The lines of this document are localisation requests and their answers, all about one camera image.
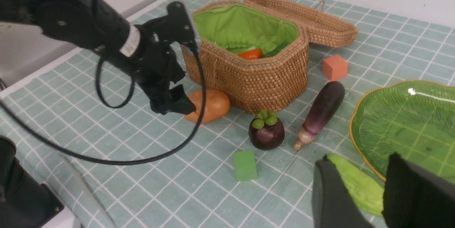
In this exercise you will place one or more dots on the purple mangosteen green cap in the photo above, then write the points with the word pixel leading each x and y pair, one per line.
pixel 266 131

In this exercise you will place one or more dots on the orange carrot with leaves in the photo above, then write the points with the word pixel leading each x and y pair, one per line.
pixel 251 54

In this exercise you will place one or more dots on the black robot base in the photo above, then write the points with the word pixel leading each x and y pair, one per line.
pixel 24 203

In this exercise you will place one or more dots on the green leaf-shaped glass plate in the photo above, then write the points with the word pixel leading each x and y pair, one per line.
pixel 414 118

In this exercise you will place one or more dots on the woven wicker basket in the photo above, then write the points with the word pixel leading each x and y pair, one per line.
pixel 272 82

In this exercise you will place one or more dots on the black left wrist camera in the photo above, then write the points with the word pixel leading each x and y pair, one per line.
pixel 183 29

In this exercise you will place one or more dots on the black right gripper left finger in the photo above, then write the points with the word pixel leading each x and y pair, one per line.
pixel 332 205

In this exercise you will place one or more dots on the purple eggplant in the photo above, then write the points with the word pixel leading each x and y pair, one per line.
pixel 324 107

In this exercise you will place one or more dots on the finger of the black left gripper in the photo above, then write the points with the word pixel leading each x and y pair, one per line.
pixel 177 101

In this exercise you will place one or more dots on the orange foam cube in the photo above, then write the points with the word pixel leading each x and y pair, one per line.
pixel 334 67

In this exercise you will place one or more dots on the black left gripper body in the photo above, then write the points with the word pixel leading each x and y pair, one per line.
pixel 154 63

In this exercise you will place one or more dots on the woven wicker basket lid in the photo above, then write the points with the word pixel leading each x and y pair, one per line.
pixel 323 29

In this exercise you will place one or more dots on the green bitter gourd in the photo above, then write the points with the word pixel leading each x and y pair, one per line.
pixel 365 191

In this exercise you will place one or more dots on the brown potato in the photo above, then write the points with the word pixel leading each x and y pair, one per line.
pixel 217 105

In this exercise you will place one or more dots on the green foam cube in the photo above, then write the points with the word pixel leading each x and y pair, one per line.
pixel 245 165

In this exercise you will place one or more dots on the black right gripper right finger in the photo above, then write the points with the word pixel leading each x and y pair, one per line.
pixel 416 198

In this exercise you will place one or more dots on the teal checkered tablecloth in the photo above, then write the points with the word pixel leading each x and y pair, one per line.
pixel 197 187

